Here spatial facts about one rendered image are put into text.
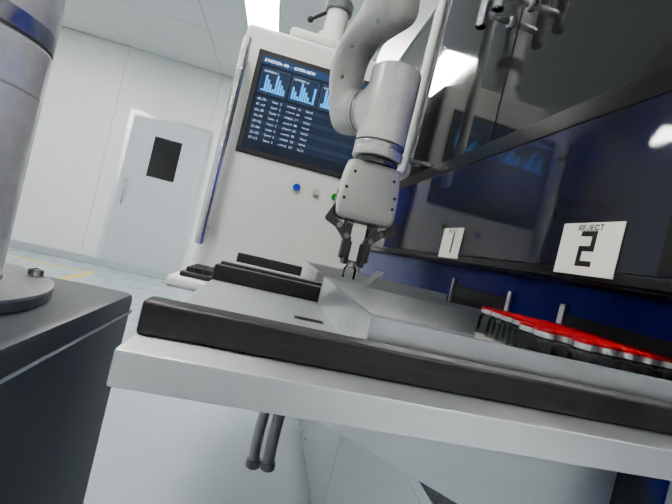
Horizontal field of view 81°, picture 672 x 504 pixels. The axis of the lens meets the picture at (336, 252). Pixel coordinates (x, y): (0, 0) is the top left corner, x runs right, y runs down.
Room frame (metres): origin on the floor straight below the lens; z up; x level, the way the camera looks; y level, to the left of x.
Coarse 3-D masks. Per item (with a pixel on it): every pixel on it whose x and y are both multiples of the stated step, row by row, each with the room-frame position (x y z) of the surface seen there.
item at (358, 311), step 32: (352, 288) 0.53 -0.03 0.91; (352, 320) 0.32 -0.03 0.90; (384, 320) 0.27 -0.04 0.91; (416, 320) 0.54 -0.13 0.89; (448, 320) 0.55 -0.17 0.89; (448, 352) 0.28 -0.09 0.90; (480, 352) 0.28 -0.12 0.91; (512, 352) 0.29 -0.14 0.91; (608, 384) 0.30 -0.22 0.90; (640, 384) 0.30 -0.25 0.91
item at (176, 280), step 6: (168, 276) 0.94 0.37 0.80; (174, 276) 0.94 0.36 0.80; (180, 276) 0.95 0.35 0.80; (168, 282) 0.94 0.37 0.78; (174, 282) 0.94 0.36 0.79; (180, 282) 0.94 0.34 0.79; (186, 282) 0.94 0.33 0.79; (192, 282) 0.95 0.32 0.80; (198, 282) 0.95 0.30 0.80; (204, 282) 0.95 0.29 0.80; (180, 288) 0.95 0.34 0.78; (186, 288) 0.95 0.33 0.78; (192, 288) 0.95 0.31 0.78; (198, 288) 0.95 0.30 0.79
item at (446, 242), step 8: (448, 232) 0.79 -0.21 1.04; (456, 232) 0.76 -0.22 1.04; (448, 240) 0.79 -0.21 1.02; (456, 240) 0.75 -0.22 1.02; (440, 248) 0.81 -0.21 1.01; (448, 248) 0.78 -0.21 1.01; (456, 248) 0.74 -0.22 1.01; (440, 256) 0.80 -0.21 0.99; (448, 256) 0.77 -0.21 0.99; (456, 256) 0.74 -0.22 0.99
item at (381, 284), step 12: (312, 264) 0.86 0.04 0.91; (300, 276) 0.85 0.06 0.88; (312, 276) 0.65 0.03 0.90; (324, 276) 0.61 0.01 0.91; (336, 276) 0.61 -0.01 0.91; (360, 276) 0.88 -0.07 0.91; (384, 288) 0.62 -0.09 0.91; (396, 288) 0.89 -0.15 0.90; (408, 288) 0.90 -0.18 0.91; (420, 288) 0.90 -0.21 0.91; (432, 300) 0.64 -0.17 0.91; (444, 300) 0.91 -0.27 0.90; (480, 312) 0.65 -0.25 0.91
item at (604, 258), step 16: (576, 224) 0.46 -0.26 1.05; (592, 224) 0.44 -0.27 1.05; (608, 224) 0.42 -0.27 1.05; (624, 224) 0.40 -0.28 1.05; (576, 240) 0.46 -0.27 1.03; (608, 240) 0.41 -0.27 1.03; (560, 256) 0.47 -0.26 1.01; (592, 256) 0.43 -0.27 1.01; (608, 256) 0.41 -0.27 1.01; (560, 272) 0.47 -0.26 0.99; (576, 272) 0.44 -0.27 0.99; (592, 272) 0.42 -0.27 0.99; (608, 272) 0.40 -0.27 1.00
